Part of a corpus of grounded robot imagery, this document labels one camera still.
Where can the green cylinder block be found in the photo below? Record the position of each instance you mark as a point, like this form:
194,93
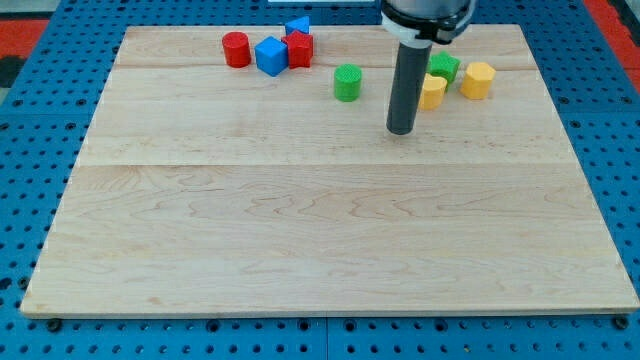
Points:
347,82

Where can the red cylinder block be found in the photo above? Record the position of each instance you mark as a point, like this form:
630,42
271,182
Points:
236,49

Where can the yellow heart block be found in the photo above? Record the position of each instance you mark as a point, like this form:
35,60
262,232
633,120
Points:
432,92

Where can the yellow hexagon block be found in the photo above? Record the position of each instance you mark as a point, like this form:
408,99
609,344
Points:
477,80

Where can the green star block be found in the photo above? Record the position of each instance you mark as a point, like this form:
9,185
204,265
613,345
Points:
445,66

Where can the blue triangle block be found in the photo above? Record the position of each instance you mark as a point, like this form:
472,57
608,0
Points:
301,24

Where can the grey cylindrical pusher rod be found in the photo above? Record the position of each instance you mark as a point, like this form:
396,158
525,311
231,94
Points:
408,80

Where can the wooden board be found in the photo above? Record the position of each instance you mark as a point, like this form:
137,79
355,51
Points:
203,191

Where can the red star block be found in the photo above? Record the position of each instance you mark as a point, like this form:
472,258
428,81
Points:
300,49

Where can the blue cube block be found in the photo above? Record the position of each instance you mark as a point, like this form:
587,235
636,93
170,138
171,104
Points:
271,56

